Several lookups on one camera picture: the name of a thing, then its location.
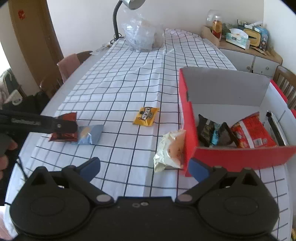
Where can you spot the red cardboard box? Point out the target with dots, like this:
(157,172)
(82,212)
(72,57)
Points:
(223,95)

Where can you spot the yellow box on cabinet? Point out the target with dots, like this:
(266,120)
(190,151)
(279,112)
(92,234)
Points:
(253,36)

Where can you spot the dark brown snack packet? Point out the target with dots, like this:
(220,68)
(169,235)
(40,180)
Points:
(225,135)

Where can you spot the pink cloth on chair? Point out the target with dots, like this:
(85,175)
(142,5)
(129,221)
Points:
(68,65)

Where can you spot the cream white snack bag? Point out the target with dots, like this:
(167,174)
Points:
(170,151)

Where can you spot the silver desk lamp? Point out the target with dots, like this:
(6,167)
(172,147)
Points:
(119,14)

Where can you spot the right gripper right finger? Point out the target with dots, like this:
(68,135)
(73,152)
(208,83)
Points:
(207,178)

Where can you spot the yellow snack packet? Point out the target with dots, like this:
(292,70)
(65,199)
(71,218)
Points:
(146,116)

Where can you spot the wooden chair left side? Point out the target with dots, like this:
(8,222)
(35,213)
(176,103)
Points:
(53,81)

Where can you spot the tissue box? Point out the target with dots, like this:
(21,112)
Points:
(239,38)

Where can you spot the large red snack bag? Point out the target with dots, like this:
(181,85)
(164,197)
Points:
(250,133)

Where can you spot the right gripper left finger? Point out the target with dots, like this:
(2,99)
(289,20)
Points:
(79,179)

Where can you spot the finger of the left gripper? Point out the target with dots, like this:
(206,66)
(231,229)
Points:
(64,126)

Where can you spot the clear plastic bag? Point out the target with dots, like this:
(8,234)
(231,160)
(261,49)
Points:
(141,34)

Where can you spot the wooden chair right side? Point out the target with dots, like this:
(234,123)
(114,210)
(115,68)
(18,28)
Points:
(286,81)

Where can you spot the orange brown foil snack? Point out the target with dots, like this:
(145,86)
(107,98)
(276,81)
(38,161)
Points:
(65,137)

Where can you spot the person left hand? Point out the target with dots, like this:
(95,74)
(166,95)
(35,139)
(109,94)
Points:
(7,143)

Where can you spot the white black checkered tablecloth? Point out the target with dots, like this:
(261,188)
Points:
(246,205)

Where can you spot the light blue snack packet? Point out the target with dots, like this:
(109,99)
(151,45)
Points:
(89,135)

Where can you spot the wooden chair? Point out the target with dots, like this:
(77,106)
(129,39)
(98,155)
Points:
(53,81)
(286,81)

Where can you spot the white wooden cabinet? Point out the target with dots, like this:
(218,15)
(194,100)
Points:
(246,60)

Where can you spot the black teal snack packet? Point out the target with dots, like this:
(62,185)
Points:
(208,131)

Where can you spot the glass jar orange contents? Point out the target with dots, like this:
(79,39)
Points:
(214,22)

